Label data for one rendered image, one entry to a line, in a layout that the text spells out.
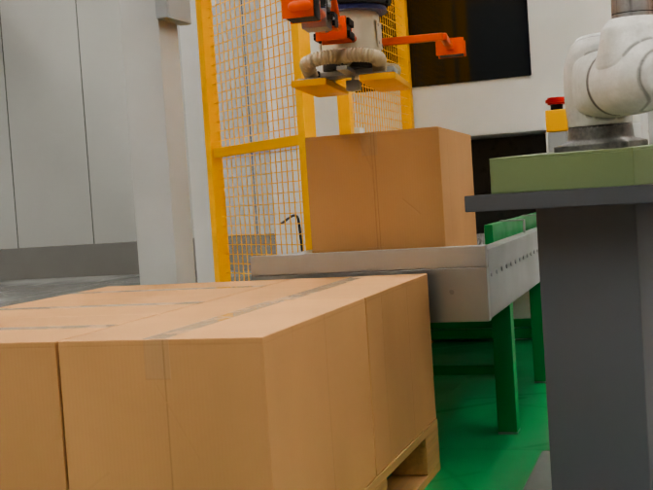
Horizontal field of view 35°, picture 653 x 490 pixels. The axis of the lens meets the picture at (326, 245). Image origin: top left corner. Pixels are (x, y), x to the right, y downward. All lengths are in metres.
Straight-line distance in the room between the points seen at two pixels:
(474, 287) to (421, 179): 0.35
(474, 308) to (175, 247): 1.44
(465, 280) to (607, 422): 0.60
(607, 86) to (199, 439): 1.22
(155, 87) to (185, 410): 2.33
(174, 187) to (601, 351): 1.97
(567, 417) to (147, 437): 1.15
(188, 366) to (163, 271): 2.20
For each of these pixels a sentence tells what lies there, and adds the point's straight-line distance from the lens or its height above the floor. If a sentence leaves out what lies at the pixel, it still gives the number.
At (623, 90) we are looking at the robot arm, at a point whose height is 0.96.
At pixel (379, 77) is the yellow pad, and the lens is 2.87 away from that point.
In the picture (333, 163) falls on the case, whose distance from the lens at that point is 3.08.
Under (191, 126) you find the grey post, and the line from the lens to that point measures 6.32.
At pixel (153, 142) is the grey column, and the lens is 4.01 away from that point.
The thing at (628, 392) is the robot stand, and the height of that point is 0.27.
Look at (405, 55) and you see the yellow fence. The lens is 5.35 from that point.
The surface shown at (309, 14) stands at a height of 1.18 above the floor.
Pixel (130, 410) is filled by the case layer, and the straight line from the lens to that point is 1.88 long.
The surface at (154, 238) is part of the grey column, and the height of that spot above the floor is 0.66.
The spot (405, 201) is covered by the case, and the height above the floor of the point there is 0.74.
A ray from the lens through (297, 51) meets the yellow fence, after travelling 3.88.
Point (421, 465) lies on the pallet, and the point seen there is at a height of 0.05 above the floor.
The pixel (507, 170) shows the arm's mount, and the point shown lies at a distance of 2.54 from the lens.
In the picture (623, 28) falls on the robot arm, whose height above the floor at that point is 1.09.
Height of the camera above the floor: 0.76
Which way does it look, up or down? 2 degrees down
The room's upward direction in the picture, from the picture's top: 4 degrees counter-clockwise
